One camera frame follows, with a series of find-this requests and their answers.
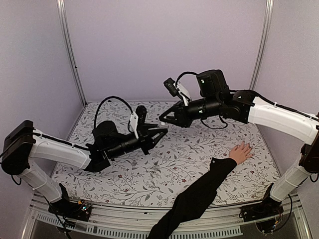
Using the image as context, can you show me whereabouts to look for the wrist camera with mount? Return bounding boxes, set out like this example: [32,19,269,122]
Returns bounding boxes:
[128,105,147,139]
[163,78,191,106]

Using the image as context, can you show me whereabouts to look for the person's bare hand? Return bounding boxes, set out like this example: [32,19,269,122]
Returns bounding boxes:
[229,141,253,165]

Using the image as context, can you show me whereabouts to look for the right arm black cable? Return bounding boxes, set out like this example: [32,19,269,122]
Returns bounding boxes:
[175,71,231,129]

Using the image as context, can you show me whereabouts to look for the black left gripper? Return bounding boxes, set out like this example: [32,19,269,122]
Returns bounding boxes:
[107,123,167,160]

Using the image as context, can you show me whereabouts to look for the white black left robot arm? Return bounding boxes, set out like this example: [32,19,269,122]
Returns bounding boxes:
[0,120,168,216]

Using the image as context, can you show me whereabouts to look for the aluminium frame post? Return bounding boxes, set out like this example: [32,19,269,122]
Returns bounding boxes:
[56,0,88,107]
[249,0,274,90]

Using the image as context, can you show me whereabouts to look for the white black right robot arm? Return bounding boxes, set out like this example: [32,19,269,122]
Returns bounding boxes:
[159,70,319,217]

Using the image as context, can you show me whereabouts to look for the left aluminium frame post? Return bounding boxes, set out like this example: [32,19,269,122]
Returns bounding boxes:
[56,0,88,107]

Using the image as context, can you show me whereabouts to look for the aluminium front rail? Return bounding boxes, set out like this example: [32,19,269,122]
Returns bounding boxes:
[21,193,313,239]

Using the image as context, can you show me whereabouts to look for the black sleeved forearm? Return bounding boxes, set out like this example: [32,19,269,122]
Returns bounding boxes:
[148,158,237,239]

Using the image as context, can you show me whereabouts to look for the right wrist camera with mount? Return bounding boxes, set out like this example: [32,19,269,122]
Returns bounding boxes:
[163,78,191,106]

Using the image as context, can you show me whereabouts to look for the floral patterned table mat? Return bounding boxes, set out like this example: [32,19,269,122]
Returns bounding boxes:
[51,100,281,209]

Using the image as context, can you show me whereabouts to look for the right aluminium frame post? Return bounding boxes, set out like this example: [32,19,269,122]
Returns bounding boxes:
[249,0,274,90]

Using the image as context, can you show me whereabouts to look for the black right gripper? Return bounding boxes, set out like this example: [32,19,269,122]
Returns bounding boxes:
[159,96,221,129]

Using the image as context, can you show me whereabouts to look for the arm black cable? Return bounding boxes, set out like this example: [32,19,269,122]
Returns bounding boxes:
[92,96,134,132]
[175,71,231,129]

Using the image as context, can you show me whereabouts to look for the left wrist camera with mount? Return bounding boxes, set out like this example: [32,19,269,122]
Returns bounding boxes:
[128,105,147,139]

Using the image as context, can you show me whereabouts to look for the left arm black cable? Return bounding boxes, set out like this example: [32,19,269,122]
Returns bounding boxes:
[92,96,134,132]

